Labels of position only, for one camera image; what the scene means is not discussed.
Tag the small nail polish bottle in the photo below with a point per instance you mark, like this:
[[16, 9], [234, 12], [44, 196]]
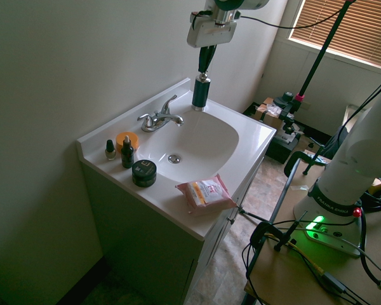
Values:
[[110, 152]]

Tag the dark dropper bottle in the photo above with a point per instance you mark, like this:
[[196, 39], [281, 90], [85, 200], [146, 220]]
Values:
[[127, 154]]

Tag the pink wet wipes pack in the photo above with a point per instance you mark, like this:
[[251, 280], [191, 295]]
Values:
[[206, 193]]

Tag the black tripod head mount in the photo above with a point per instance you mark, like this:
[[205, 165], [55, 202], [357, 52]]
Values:
[[287, 108]]

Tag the metal cabinet knob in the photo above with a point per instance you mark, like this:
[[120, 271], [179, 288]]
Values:
[[232, 219], [240, 208]]

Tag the white vanity top with sink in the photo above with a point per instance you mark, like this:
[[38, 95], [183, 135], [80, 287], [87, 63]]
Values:
[[209, 139]]

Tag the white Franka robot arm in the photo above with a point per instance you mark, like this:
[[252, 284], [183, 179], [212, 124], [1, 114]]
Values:
[[346, 178]]

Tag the pink clamp on stand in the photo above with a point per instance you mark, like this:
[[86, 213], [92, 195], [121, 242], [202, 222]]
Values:
[[300, 97]]

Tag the dark green round jar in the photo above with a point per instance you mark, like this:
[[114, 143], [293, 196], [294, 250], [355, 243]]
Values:
[[144, 173]]

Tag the brown window blinds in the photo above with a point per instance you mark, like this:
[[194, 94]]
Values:
[[362, 31]]

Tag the white vanity cabinet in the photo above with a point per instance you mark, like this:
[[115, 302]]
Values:
[[152, 244]]

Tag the chrome sink drain stopper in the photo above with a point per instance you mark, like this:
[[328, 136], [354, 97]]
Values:
[[174, 158]]

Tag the red emergency stop button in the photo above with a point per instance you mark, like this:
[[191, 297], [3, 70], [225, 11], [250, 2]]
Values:
[[357, 213]]

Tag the dark cloth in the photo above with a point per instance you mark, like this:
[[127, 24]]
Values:
[[335, 143]]

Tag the clear plastic bag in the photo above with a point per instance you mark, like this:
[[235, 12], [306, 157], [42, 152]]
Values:
[[274, 110]]

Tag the brown cardboard box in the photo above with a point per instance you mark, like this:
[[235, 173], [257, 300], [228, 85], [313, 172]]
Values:
[[268, 119]]

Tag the black case on floor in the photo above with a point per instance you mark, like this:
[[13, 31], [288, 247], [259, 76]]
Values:
[[281, 147]]

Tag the wooden robot table board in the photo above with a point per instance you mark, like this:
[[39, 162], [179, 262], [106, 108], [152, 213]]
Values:
[[285, 276]]

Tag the red wrist camera mount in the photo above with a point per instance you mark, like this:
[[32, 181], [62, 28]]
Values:
[[200, 15]]

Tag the black stand pole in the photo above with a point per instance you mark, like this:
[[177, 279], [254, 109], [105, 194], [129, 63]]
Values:
[[320, 54]]

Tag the black C-clamp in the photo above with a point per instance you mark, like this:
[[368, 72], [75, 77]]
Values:
[[260, 233], [293, 159]]

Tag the orange round jar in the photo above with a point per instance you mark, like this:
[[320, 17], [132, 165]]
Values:
[[131, 138]]

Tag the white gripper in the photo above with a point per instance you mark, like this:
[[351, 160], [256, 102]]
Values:
[[209, 33]]

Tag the dark teal pump dispenser bottle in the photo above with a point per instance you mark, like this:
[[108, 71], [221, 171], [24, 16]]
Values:
[[200, 92]]

